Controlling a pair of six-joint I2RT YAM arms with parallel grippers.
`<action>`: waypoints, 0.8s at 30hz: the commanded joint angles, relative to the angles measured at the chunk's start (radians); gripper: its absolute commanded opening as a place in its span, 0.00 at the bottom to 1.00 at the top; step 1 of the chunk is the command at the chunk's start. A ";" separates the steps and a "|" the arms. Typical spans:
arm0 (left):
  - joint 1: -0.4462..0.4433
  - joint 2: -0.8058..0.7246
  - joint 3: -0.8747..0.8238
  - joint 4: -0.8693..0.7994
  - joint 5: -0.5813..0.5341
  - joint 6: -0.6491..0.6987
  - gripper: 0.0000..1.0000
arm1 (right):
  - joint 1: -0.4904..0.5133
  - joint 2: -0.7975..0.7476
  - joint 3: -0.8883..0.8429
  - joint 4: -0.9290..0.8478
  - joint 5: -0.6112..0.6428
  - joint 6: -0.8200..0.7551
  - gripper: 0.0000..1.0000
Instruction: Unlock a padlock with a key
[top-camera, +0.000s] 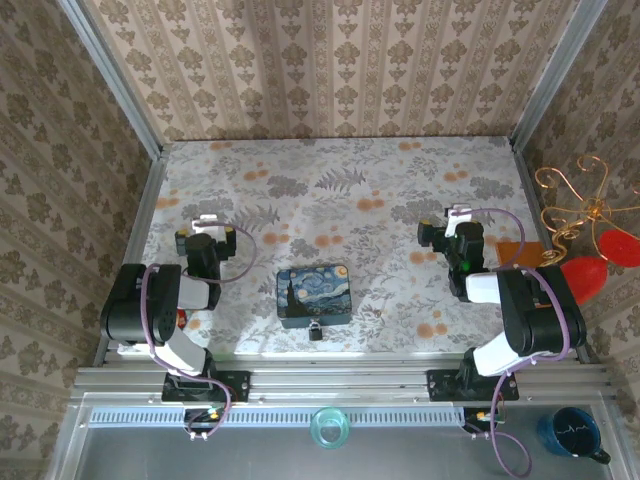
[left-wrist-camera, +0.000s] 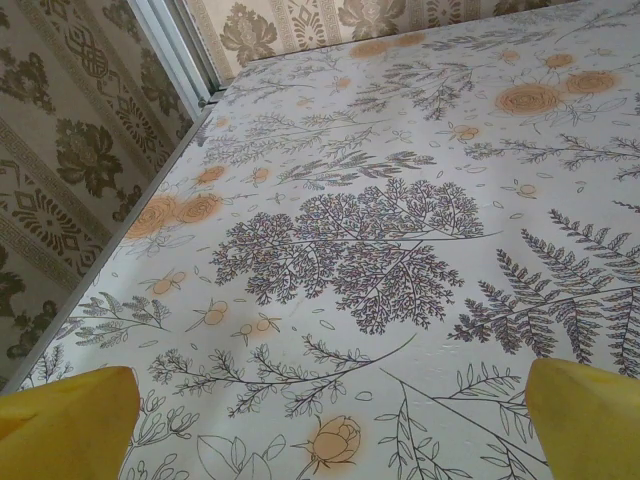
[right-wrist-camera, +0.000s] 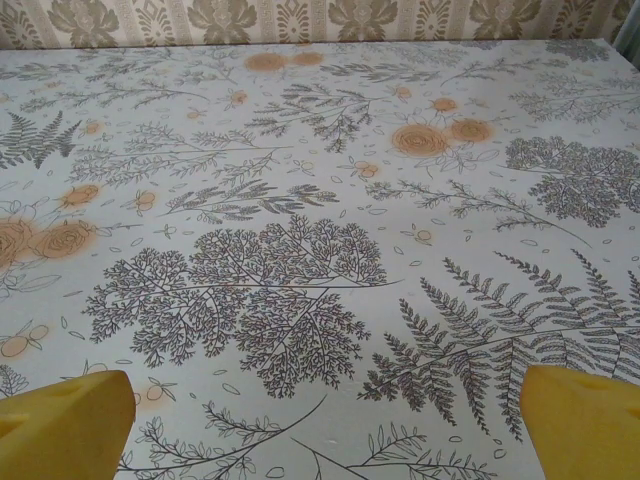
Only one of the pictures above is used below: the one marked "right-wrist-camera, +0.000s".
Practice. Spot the aluminium frame post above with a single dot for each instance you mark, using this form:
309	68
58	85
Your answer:
631	25

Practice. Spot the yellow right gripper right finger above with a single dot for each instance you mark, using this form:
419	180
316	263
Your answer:
590	430

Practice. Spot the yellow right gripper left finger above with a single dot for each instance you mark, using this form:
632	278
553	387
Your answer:
60	430

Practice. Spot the floral pattern tablecloth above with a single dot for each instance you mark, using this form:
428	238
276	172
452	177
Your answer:
320	200

